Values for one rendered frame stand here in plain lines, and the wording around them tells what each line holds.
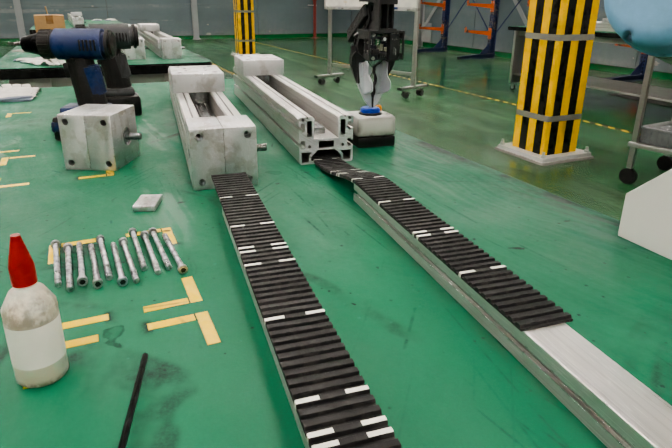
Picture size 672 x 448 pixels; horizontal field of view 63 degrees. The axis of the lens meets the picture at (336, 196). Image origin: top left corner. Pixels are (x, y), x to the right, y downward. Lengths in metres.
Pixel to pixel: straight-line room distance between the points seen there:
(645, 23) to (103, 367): 0.62
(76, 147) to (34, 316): 0.59
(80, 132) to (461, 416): 0.78
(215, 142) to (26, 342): 0.47
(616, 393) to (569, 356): 0.04
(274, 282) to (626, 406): 0.29
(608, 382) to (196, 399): 0.29
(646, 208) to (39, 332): 0.64
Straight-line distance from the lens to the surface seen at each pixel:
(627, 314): 0.60
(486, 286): 0.52
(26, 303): 0.46
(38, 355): 0.47
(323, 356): 0.41
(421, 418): 0.42
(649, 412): 0.43
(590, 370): 0.45
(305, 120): 0.96
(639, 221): 0.75
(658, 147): 3.73
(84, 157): 1.02
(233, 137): 0.85
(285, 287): 0.50
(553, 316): 0.49
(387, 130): 1.11
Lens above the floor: 1.06
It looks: 20 degrees down
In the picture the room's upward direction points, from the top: 1 degrees clockwise
